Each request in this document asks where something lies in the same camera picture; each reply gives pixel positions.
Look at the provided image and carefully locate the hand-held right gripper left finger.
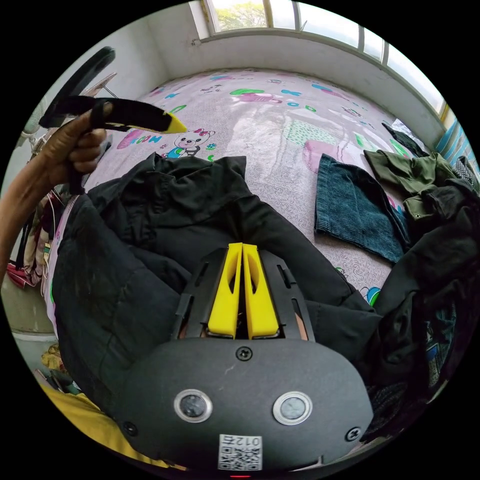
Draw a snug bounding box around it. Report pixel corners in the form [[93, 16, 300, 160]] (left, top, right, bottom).
[[208, 242, 243, 337]]

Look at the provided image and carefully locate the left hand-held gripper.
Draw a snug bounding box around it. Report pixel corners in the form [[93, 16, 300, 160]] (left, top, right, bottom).
[[38, 96, 188, 196]]

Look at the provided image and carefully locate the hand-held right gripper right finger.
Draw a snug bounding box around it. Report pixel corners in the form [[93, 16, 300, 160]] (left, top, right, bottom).
[[242, 243, 280, 339]]

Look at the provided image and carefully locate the black jacket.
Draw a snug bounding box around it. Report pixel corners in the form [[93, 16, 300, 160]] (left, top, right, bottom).
[[50, 151, 383, 419]]

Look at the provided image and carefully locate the person's left forearm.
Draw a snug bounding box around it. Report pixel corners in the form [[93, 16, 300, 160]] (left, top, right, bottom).
[[0, 149, 76, 288]]

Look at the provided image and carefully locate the person's left hand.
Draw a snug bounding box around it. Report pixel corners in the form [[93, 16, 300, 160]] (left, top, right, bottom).
[[40, 101, 114, 185]]

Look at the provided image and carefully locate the bed with pink printed sheet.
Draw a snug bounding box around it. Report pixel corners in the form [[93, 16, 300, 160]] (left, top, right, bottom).
[[47, 67, 448, 338]]

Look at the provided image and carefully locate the white fan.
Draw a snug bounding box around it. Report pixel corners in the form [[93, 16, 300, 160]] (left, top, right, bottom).
[[20, 93, 54, 153]]

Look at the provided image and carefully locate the window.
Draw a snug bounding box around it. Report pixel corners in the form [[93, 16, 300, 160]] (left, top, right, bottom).
[[188, 0, 453, 115]]

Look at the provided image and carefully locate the pile of clothes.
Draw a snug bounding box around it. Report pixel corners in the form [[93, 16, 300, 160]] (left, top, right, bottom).
[[314, 119, 480, 442]]

